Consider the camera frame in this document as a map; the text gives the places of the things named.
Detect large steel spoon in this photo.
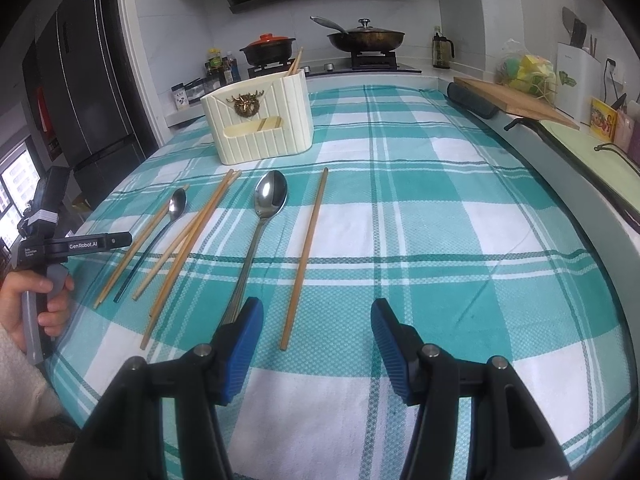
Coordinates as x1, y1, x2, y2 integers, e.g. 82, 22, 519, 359
220, 170, 289, 326

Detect row of spice jars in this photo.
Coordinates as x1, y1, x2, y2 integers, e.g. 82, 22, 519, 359
171, 77, 221, 111

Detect wooden cutting board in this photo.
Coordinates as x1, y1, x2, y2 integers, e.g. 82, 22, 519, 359
452, 76, 581, 131

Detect white knife block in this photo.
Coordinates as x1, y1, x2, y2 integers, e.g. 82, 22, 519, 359
556, 7, 604, 122

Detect person's left forearm white sleeve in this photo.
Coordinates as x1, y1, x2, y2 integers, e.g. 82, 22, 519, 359
0, 326, 67, 443

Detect yellow printed box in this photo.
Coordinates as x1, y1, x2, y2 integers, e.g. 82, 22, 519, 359
590, 97, 621, 141

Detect wok with glass lid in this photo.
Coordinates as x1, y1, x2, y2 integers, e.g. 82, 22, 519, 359
310, 16, 406, 55

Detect cream ribbed utensil holder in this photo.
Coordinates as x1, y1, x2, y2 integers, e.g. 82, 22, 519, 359
200, 69, 315, 166

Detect black clay pot red lid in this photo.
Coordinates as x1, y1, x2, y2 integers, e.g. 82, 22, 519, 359
239, 33, 297, 67

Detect black refrigerator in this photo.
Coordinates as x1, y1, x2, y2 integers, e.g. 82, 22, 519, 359
22, 0, 161, 206

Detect black gas stove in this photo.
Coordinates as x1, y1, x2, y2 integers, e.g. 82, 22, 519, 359
245, 52, 416, 79

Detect person's left hand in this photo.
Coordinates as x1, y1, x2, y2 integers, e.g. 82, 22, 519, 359
0, 269, 75, 353

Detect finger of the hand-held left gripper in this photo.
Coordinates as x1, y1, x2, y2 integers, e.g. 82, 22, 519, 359
102, 232, 134, 252

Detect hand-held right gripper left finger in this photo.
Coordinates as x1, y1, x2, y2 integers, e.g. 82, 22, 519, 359
60, 297, 264, 480

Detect window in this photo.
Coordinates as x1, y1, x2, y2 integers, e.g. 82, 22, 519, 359
0, 140, 42, 247

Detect pink container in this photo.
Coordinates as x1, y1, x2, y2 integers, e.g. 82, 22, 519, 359
614, 110, 640, 149

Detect light green black-edged board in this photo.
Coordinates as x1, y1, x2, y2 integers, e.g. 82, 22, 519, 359
537, 120, 640, 233

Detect dark glass oil jug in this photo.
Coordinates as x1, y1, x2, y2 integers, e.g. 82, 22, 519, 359
431, 25, 455, 70

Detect small dark-handled steel spoon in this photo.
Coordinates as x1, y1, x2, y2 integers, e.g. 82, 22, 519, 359
114, 187, 188, 304

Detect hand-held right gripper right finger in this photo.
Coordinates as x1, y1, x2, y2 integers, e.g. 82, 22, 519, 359
370, 298, 573, 480

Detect black rolled mat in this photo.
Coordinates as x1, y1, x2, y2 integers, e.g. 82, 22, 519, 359
446, 81, 500, 120

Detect teal white plaid tablecloth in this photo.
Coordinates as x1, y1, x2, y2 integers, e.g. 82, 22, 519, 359
45, 82, 633, 480

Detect plastic bag of sponges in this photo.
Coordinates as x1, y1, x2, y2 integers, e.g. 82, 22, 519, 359
495, 40, 557, 99

